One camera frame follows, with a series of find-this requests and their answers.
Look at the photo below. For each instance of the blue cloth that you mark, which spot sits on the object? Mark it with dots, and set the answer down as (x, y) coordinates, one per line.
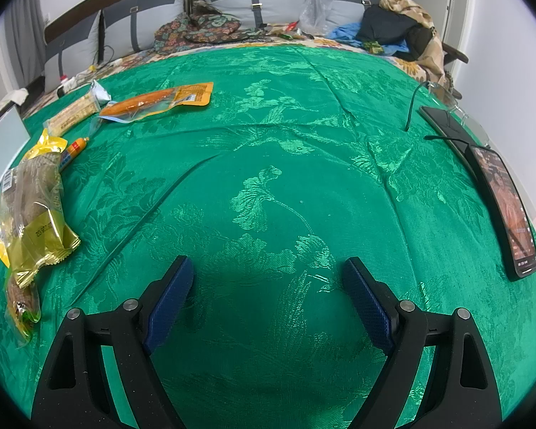
(344, 33)

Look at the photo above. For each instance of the white bottle with red cap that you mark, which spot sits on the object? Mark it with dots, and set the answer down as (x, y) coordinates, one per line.
(67, 84)

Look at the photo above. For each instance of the clear packet with brown pastry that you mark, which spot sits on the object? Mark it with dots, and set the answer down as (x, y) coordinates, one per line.
(22, 304)

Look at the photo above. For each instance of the small red wrapper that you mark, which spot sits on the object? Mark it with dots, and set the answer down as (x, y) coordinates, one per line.
(291, 27)

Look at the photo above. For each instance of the grey curtain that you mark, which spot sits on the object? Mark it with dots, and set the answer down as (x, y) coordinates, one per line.
(22, 18)

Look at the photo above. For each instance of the black bag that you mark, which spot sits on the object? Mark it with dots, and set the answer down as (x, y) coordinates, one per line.
(384, 22)

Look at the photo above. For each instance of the dark floral cloth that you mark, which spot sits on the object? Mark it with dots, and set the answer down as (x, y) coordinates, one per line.
(196, 27)

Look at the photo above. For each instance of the smartphone with lit screen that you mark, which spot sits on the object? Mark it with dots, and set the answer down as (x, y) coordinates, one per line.
(504, 205)

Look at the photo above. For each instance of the pale grey panel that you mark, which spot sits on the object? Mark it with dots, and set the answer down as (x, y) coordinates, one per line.
(2, 161)

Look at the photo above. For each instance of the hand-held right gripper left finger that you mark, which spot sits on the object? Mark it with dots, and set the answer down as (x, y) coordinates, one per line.
(172, 304)

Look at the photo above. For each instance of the large yellow snack packet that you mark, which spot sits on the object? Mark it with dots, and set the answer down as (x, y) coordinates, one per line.
(31, 214)

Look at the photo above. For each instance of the clear plastic bag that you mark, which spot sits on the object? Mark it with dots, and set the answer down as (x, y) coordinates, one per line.
(317, 9)

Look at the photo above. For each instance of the beige cracker packet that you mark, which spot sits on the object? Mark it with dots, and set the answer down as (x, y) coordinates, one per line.
(71, 114)

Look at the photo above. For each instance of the clear frame glasses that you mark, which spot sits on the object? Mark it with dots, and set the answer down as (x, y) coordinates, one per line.
(449, 98)

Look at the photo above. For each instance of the orange sausage stick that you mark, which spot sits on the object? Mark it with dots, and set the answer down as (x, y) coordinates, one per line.
(73, 149)

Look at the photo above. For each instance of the small green packet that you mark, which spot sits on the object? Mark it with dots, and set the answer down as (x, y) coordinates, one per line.
(373, 47)

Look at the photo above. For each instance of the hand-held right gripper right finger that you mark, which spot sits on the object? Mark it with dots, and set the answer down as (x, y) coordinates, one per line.
(366, 304)

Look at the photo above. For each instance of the green floral blanket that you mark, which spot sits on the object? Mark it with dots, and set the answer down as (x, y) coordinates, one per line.
(268, 165)

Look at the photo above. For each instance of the orange sausage pouch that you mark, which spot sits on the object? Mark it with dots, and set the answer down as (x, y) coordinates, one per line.
(152, 100)

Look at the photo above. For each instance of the white cloth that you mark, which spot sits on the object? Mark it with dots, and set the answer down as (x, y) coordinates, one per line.
(13, 97)

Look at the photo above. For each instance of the dark wooden chair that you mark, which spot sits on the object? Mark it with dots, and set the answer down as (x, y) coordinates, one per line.
(455, 55)

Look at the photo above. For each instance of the silver blue snack packet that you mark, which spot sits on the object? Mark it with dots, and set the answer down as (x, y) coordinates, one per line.
(100, 94)

